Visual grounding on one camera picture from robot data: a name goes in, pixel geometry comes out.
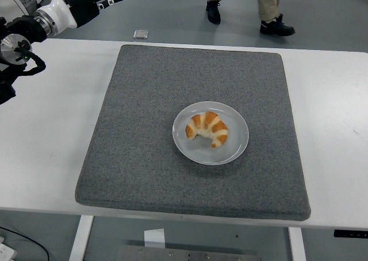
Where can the croissant bread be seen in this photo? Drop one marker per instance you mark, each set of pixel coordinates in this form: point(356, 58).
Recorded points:
point(207, 123)

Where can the white power strip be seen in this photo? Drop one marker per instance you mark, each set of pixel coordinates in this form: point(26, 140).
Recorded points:
point(5, 252)

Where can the small silver floor box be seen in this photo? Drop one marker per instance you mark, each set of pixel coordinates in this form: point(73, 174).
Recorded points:
point(141, 34)

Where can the person's leg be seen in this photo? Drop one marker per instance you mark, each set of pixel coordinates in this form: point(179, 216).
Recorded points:
point(214, 11)
point(268, 2)

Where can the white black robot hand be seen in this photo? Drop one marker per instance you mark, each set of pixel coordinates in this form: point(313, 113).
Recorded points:
point(61, 13)

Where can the white table leg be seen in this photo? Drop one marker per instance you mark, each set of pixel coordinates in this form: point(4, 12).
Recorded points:
point(297, 243)
point(82, 238)

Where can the black table control panel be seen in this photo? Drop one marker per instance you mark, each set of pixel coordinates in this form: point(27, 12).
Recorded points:
point(350, 233)

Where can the grey felt mat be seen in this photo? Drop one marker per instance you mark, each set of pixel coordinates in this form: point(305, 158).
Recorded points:
point(143, 172)

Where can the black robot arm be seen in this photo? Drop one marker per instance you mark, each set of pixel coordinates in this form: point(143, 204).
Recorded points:
point(11, 46)

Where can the grey round plate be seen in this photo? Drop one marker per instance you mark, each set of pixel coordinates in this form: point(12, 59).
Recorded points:
point(235, 146)

